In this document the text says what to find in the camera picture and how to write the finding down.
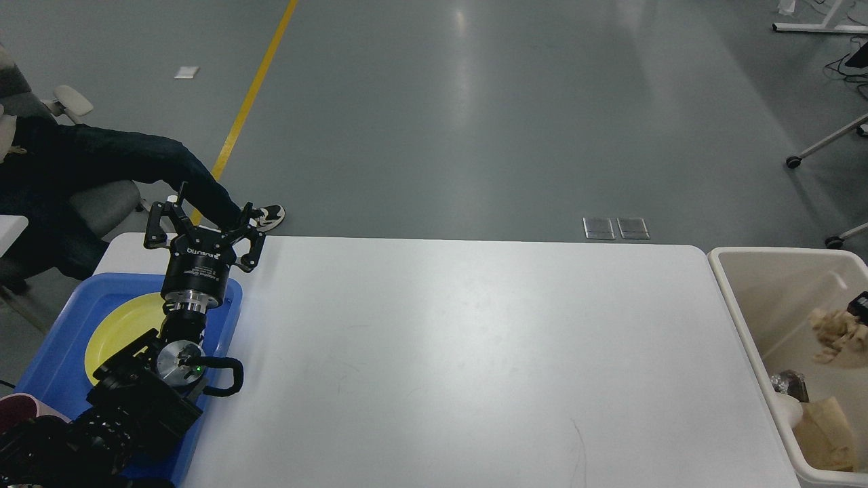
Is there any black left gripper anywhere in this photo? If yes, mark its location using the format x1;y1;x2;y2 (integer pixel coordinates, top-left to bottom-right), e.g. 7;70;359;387
142;181;265;314

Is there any brown paper ball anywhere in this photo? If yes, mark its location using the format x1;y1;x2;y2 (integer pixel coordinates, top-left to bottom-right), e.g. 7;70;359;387
808;308;867;369

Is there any yellow plastic plate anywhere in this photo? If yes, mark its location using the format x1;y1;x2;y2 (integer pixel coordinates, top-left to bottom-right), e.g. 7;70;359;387
83;291;165;386

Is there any white paper cup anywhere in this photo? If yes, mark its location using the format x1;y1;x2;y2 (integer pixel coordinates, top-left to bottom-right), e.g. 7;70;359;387
771;392;804;430

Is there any brown paper bag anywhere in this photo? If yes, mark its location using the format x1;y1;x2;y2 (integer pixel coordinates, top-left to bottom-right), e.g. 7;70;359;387
793;396;859;472

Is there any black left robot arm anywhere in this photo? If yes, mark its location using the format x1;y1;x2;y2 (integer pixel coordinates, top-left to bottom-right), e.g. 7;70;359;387
2;192;266;487

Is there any white chair with black jacket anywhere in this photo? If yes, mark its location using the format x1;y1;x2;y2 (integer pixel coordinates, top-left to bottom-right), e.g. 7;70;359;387
784;113;867;250

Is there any beige plastic waste bin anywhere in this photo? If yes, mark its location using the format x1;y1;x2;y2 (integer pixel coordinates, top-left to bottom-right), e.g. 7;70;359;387
708;247;867;487

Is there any foil ball in bin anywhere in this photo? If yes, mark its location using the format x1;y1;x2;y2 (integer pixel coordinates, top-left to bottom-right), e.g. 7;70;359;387
770;369;810;403

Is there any grey office chair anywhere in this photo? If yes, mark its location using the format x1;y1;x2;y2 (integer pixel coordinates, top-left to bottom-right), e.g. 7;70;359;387
1;47;145;334

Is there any seated person beige sweater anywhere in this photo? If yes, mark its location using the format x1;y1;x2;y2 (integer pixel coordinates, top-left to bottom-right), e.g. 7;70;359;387
1;115;242;281

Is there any blue plastic tray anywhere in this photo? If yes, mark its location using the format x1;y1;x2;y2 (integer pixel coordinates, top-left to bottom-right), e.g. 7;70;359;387
15;272;243;487

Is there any white desk corner left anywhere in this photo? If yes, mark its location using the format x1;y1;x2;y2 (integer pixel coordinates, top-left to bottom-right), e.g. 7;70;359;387
0;214;28;256

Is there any pink mug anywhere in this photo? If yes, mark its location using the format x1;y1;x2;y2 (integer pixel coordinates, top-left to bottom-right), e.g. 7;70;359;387
1;393;71;434

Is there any metal floor socket cover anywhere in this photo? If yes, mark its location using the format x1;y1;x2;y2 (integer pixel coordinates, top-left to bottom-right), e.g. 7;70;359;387
582;217;650;241

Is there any white table leg base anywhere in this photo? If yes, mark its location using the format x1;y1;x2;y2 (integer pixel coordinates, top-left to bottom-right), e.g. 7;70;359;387
772;1;867;36

